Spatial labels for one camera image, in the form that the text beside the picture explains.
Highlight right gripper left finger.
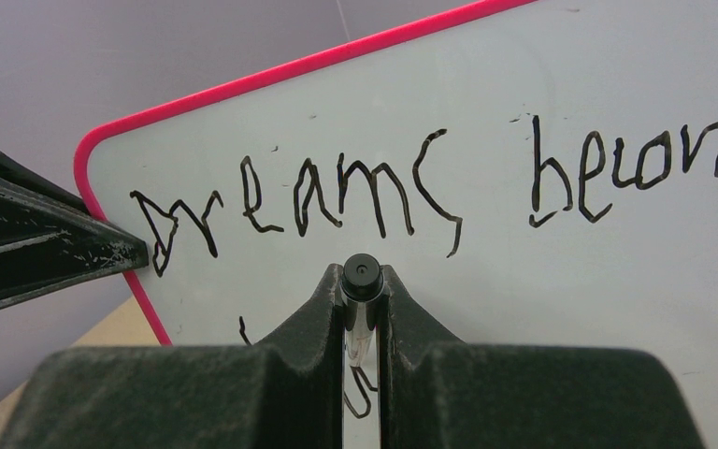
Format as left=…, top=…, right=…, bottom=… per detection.
left=0, top=264, right=344, bottom=448

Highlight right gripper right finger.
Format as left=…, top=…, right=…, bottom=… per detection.
left=378, top=266, right=704, bottom=448

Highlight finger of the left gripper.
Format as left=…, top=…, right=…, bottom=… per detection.
left=0, top=178, right=149, bottom=310
left=0, top=152, right=89, bottom=214

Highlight black whiteboard marker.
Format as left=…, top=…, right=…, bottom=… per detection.
left=339, top=253, right=384, bottom=367

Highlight whiteboard with red frame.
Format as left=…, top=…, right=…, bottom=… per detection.
left=75, top=1, right=718, bottom=448

